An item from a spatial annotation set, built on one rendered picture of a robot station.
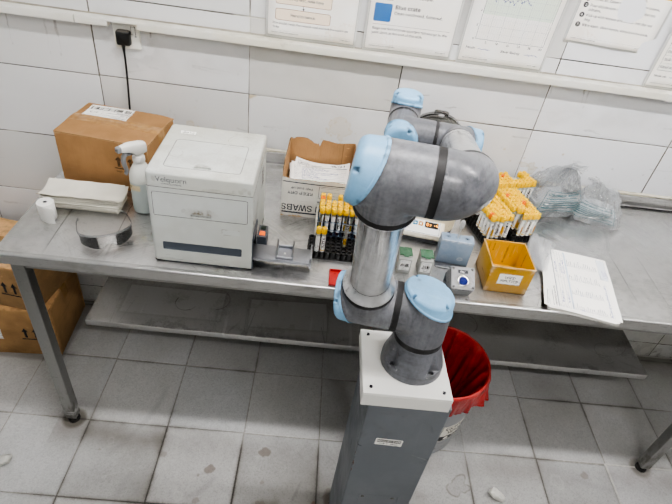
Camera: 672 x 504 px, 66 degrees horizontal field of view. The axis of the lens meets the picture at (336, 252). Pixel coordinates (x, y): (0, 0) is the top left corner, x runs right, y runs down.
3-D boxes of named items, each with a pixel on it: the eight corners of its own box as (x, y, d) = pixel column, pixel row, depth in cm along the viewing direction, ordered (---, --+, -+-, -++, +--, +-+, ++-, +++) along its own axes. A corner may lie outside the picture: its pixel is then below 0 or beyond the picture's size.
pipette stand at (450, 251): (434, 266, 162) (442, 242, 156) (433, 253, 167) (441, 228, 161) (465, 272, 162) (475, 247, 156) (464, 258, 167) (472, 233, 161)
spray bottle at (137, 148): (124, 216, 162) (113, 147, 147) (133, 200, 169) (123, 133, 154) (151, 219, 163) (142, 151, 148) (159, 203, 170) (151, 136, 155)
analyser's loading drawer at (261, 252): (240, 261, 150) (240, 247, 146) (244, 247, 155) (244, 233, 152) (310, 269, 151) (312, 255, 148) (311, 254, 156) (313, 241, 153)
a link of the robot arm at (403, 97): (391, 96, 119) (394, 83, 126) (382, 139, 126) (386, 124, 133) (425, 102, 119) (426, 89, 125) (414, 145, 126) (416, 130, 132)
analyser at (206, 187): (154, 260, 149) (142, 169, 130) (179, 206, 170) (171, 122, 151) (261, 271, 150) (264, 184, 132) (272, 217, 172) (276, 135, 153)
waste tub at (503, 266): (482, 290, 156) (492, 266, 150) (474, 262, 166) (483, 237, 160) (525, 295, 157) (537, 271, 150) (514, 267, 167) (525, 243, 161)
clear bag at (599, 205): (562, 216, 194) (577, 186, 186) (567, 196, 207) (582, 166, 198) (618, 236, 189) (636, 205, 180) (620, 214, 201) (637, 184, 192)
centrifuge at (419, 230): (380, 234, 172) (387, 204, 164) (389, 189, 195) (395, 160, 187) (451, 249, 170) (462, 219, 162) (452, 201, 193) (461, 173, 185)
